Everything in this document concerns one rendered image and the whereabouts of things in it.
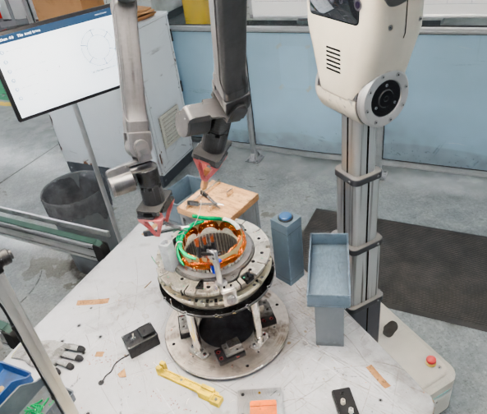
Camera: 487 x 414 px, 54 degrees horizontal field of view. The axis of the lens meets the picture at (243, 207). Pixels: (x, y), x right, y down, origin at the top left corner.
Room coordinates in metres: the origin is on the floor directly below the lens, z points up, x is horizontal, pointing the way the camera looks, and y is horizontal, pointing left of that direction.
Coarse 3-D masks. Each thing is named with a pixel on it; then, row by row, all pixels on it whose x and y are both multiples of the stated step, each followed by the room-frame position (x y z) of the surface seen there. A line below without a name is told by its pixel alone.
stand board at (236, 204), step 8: (208, 184) 1.44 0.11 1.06; (224, 184) 1.43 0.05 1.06; (216, 192) 1.38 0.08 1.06; (224, 192) 1.38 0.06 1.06; (240, 192) 1.36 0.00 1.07; (248, 192) 1.36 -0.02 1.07; (208, 200) 1.34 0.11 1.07; (216, 200) 1.33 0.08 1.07; (224, 200) 1.33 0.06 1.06; (232, 200) 1.32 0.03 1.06; (240, 200) 1.31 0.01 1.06; (248, 200) 1.31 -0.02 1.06; (256, 200) 1.33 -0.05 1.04; (184, 208) 1.32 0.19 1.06; (192, 208) 1.31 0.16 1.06; (200, 208) 1.30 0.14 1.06; (208, 208) 1.30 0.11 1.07; (216, 208) 1.29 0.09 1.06; (224, 208) 1.28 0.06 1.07; (232, 208) 1.28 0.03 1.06; (240, 208) 1.27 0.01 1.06; (248, 208) 1.30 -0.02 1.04; (224, 216) 1.24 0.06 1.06; (232, 216) 1.23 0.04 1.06
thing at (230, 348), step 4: (228, 340) 0.94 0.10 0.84; (232, 340) 0.94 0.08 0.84; (236, 340) 0.94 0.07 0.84; (224, 344) 0.94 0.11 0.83; (228, 344) 0.92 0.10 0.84; (232, 344) 0.92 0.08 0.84; (236, 344) 0.92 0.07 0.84; (240, 344) 0.92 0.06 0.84; (224, 348) 0.92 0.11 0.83; (228, 348) 0.92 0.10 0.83; (232, 348) 0.91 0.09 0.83; (236, 348) 0.91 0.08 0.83; (240, 348) 0.91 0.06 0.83; (224, 352) 0.91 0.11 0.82; (228, 352) 0.90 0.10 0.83; (232, 352) 0.90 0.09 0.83; (236, 352) 0.91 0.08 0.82; (228, 356) 0.90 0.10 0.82
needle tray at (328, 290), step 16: (320, 240) 1.09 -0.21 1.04; (336, 240) 1.08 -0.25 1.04; (320, 256) 1.03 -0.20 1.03; (336, 256) 1.02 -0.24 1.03; (320, 272) 0.97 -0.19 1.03; (336, 272) 0.96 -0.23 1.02; (320, 288) 0.91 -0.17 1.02; (336, 288) 0.90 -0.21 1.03; (320, 304) 0.85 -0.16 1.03; (336, 304) 0.84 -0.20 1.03; (320, 320) 0.92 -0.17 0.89; (336, 320) 0.91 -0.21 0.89; (320, 336) 0.92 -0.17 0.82; (336, 336) 0.91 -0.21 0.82
